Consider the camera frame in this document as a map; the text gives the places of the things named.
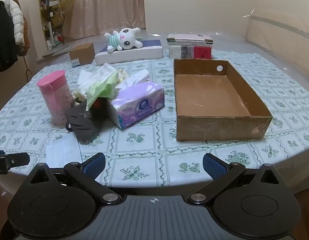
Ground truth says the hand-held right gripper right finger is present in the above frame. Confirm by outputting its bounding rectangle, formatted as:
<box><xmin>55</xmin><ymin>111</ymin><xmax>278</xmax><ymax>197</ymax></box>
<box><xmin>188</xmin><ymin>152</ymin><xmax>283</xmax><ymax>205</ymax></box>

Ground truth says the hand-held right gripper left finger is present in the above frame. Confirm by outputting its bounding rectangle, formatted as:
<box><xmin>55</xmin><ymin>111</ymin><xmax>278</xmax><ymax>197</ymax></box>
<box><xmin>25</xmin><ymin>152</ymin><xmax>122</xmax><ymax>205</ymax></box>

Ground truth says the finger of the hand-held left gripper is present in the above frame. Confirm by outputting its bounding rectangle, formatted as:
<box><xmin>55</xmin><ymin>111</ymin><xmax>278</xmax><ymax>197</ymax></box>
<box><xmin>0</xmin><ymin>151</ymin><xmax>30</xmax><ymax>176</ymax></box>

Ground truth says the pale disposable face mask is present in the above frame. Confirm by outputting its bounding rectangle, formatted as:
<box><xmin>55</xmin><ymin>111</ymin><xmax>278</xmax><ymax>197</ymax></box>
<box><xmin>45</xmin><ymin>130</ymin><xmax>83</xmax><ymax>170</ymax></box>

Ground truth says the black face mask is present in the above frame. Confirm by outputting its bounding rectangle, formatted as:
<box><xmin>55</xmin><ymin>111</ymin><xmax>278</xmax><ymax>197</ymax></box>
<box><xmin>65</xmin><ymin>99</ymin><xmax>109</xmax><ymax>145</ymax></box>

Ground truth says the black cloth with red heart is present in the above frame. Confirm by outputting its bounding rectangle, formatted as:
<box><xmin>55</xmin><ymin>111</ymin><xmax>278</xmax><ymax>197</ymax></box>
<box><xmin>91</xmin><ymin>96</ymin><xmax>109</xmax><ymax>123</ymax></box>

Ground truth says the green cloth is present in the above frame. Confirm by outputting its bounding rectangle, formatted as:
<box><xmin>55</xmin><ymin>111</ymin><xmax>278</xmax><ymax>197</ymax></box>
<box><xmin>86</xmin><ymin>73</ymin><xmax>120</xmax><ymax>111</ymax></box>

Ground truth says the pale yellow towel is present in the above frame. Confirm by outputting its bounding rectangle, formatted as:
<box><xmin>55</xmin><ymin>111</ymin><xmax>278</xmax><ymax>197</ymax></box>
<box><xmin>72</xmin><ymin>67</ymin><xmax>130</xmax><ymax>104</ymax></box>

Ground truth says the pink tumbler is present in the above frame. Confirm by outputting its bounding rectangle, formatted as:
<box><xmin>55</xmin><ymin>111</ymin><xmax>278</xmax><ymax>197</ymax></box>
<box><xmin>36</xmin><ymin>70</ymin><xmax>74</xmax><ymax>125</ymax></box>

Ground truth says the purple tissue pack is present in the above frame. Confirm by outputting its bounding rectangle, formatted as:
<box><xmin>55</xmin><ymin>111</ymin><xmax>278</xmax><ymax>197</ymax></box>
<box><xmin>106</xmin><ymin>69</ymin><xmax>165</xmax><ymax>130</ymax></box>

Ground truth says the clothes rack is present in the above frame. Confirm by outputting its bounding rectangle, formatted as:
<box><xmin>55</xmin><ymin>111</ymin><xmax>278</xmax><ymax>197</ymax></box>
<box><xmin>0</xmin><ymin>0</ymin><xmax>33</xmax><ymax>81</ymax></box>

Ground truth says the small closed cardboard box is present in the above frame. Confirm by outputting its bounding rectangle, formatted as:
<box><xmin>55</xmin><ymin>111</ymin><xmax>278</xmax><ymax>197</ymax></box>
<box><xmin>69</xmin><ymin>42</ymin><xmax>95</xmax><ymax>68</ymax></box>

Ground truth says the white flat box blue top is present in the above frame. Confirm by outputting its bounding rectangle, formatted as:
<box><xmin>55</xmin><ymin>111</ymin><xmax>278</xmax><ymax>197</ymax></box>
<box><xmin>95</xmin><ymin>39</ymin><xmax>164</xmax><ymax>65</ymax></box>

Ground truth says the black jacket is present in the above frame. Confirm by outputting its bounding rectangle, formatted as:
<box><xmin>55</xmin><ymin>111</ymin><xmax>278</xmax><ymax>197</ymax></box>
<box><xmin>0</xmin><ymin>0</ymin><xmax>19</xmax><ymax>77</ymax></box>

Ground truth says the orange brown jacket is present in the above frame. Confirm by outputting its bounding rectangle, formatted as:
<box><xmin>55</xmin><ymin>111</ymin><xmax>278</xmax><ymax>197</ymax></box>
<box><xmin>13</xmin><ymin>0</ymin><xmax>30</xmax><ymax>57</ymax></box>

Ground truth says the white rabbit plush toy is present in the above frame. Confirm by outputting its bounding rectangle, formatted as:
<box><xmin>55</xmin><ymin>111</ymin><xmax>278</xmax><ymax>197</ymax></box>
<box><xmin>105</xmin><ymin>27</ymin><xmax>143</xmax><ymax>53</ymax></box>

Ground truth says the white puffer jacket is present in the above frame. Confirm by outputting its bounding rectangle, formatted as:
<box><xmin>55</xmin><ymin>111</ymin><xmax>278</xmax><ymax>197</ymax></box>
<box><xmin>9</xmin><ymin>0</ymin><xmax>25</xmax><ymax>47</ymax></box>

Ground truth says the plastic wrapped headboard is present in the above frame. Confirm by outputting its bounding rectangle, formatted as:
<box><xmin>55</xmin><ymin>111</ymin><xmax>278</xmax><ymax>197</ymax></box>
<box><xmin>245</xmin><ymin>9</ymin><xmax>309</xmax><ymax>54</ymax></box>

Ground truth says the yellow green bookshelf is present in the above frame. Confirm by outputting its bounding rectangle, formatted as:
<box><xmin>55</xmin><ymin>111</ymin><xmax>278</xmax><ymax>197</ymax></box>
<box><xmin>37</xmin><ymin>0</ymin><xmax>68</xmax><ymax>50</ymax></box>

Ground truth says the standing fan in plastic cover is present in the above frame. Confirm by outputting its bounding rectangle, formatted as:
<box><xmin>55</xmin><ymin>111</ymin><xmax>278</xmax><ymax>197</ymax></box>
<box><xmin>42</xmin><ymin>0</ymin><xmax>81</xmax><ymax>57</ymax></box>

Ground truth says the beige patterned curtain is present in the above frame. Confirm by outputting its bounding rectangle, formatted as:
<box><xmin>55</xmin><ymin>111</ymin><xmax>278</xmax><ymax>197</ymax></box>
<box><xmin>65</xmin><ymin>0</ymin><xmax>146</xmax><ymax>40</ymax></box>

